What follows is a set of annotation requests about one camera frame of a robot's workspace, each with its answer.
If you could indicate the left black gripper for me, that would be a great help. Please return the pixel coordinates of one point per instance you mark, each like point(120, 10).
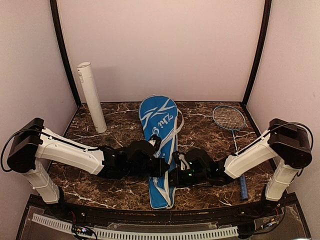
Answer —
point(160, 172)

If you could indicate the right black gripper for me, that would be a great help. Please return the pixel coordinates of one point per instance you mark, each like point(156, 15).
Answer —
point(177, 178)

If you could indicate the blue racket bag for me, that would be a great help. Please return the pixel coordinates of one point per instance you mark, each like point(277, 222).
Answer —
point(159, 116)

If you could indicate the blue badminton racket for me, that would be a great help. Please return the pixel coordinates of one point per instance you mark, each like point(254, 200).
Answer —
point(243, 187)
point(229, 118)

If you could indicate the white shuttlecock tube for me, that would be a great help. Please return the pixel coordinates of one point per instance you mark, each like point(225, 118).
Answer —
point(90, 91)

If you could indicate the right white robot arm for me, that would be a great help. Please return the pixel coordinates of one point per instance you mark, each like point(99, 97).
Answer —
point(290, 142)

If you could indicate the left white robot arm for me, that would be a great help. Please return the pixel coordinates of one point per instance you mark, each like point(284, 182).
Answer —
point(34, 142)

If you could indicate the small circuit board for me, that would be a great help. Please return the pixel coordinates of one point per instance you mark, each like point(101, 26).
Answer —
point(81, 230)

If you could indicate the white slotted cable duct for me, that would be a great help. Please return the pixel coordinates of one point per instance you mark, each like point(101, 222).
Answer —
point(99, 233)

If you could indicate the black front table rail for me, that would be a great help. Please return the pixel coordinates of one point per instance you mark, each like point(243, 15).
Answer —
point(244, 214)

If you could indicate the black left corner post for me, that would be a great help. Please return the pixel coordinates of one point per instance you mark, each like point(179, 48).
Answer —
point(63, 51)

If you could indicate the black corner post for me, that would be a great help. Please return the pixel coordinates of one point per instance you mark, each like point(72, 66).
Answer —
point(63, 51)
point(258, 52)

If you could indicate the black right corner post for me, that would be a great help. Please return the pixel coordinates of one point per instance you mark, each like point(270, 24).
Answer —
point(258, 52)

